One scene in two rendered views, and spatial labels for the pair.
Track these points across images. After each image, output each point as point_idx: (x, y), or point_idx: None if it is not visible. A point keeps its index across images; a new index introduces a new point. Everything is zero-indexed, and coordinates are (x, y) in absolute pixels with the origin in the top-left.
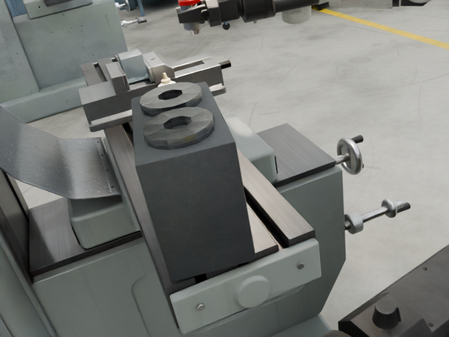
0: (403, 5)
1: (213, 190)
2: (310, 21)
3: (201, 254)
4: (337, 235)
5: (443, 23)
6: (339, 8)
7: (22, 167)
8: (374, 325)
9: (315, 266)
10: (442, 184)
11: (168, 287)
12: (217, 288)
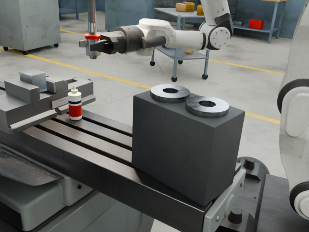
0: (209, 49)
1: (233, 140)
2: (21, 62)
3: (218, 183)
4: None
5: (112, 66)
6: (40, 54)
7: None
8: (232, 223)
9: (243, 184)
10: None
11: (204, 210)
12: (222, 205)
